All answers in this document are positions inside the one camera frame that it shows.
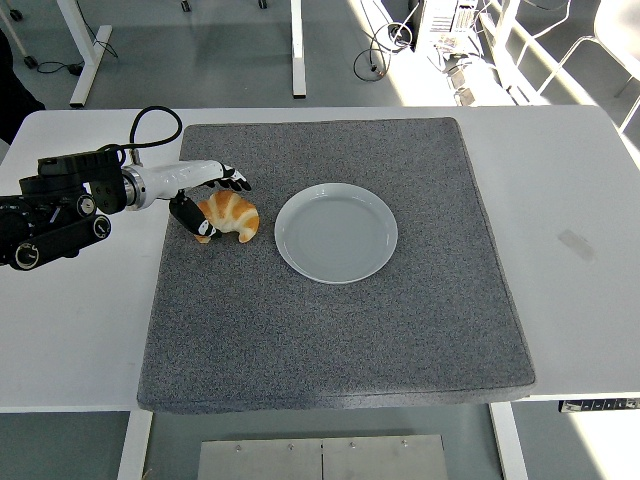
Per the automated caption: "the white desk leg with foot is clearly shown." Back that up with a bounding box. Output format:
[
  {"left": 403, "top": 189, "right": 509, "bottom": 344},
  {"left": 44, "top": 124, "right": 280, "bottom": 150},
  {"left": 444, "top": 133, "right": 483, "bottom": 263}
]
[{"left": 55, "top": 0, "right": 114, "bottom": 109}]

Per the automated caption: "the person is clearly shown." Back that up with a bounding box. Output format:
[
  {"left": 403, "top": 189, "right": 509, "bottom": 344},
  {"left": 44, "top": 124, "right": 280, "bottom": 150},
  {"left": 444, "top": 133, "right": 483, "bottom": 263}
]
[{"left": 0, "top": 28, "right": 47, "bottom": 146}]

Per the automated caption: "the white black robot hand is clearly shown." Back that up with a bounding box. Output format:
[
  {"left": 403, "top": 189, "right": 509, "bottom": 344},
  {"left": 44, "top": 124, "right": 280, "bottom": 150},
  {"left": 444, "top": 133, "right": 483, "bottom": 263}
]
[{"left": 141, "top": 158, "right": 253, "bottom": 240}]

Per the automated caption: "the white chair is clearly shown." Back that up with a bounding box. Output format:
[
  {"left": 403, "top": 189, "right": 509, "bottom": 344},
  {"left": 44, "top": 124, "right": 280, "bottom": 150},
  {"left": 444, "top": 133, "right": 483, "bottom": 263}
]
[{"left": 554, "top": 0, "right": 640, "bottom": 136}]

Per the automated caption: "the golden croissant bread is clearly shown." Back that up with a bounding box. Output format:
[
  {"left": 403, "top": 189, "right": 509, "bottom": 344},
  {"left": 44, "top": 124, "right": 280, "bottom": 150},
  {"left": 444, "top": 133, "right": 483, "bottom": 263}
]
[{"left": 192, "top": 189, "right": 261, "bottom": 245}]

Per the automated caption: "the grey metal plate with screws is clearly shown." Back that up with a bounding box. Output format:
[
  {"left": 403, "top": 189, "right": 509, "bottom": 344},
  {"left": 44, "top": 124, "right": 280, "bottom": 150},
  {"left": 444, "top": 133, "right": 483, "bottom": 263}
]
[{"left": 196, "top": 434, "right": 449, "bottom": 480}]

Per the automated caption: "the clear tape strip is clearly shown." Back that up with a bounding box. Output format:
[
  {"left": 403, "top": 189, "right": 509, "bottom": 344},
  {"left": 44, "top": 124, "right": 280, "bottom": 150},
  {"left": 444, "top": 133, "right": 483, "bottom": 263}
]
[{"left": 557, "top": 228, "right": 599, "bottom": 266}]

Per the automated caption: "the black cable with adapter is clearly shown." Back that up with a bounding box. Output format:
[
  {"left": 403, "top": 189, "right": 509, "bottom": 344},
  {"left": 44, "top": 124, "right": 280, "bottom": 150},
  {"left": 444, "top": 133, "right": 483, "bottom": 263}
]
[{"left": 34, "top": 59, "right": 86, "bottom": 78}]

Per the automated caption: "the table height control panel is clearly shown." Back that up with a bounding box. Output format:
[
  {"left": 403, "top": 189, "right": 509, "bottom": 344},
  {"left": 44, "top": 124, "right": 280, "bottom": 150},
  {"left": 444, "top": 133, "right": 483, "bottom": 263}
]
[{"left": 558, "top": 397, "right": 640, "bottom": 415}]

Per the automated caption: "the white power strip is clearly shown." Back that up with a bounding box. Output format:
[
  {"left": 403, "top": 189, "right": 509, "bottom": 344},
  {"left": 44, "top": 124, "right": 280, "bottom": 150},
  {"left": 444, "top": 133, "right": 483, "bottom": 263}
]
[{"left": 444, "top": 62, "right": 484, "bottom": 107}]

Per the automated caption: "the white straight desk leg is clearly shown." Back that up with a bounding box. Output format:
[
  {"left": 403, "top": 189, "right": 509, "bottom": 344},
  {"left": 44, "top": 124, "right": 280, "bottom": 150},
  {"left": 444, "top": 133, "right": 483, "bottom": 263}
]
[{"left": 289, "top": 0, "right": 307, "bottom": 98}]

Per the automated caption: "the white table leg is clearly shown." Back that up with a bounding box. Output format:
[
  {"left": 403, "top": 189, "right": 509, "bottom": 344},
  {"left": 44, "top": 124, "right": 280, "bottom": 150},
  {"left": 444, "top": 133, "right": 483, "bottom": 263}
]
[
  {"left": 115, "top": 410, "right": 154, "bottom": 480},
  {"left": 488, "top": 401, "right": 530, "bottom": 480}
]

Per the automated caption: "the black coiled floor cable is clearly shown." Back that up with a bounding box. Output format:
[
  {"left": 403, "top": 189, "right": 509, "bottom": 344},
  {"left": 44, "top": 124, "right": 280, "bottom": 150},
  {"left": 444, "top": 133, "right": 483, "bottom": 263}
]
[{"left": 353, "top": 22, "right": 416, "bottom": 81}]

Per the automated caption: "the grey speckled mat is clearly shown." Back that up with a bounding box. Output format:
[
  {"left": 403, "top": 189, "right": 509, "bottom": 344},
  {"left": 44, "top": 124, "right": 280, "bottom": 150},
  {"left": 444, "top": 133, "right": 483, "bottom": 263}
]
[{"left": 136, "top": 116, "right": 538, "bottom": 415}]

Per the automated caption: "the white computer tower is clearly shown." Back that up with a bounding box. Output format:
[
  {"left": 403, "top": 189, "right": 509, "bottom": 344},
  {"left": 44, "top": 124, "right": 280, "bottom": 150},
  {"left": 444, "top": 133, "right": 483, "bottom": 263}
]
[{"left": 413, "top": 0, "right": 484, "bottom": 54}]

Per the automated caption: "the round grey plate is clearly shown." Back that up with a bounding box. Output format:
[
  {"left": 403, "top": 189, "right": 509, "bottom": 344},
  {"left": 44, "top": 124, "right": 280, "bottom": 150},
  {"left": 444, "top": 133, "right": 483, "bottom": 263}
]
[{"left": 273, "top": 182, "right": 400, "bottom": 286}]

